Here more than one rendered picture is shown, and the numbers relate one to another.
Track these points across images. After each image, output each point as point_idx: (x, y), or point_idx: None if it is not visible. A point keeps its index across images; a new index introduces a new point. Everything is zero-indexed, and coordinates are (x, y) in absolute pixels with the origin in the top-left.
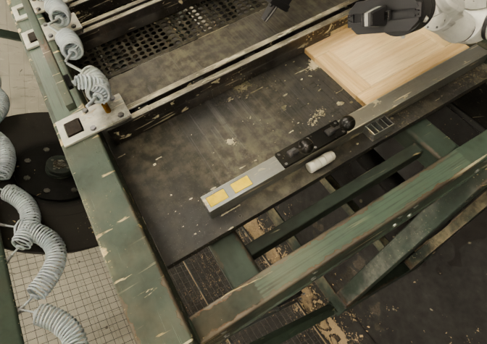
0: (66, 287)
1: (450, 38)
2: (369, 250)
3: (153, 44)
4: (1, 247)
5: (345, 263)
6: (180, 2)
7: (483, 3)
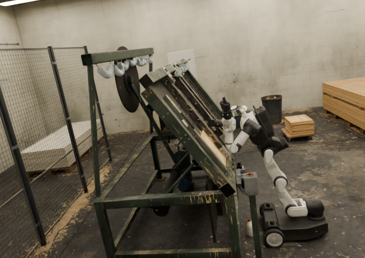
0: None
1: (226, 138)
2: (103, 252)
3: None
4: (119, 59)
5: (85, 250)
6: (195, 103)
7: (236, 143)
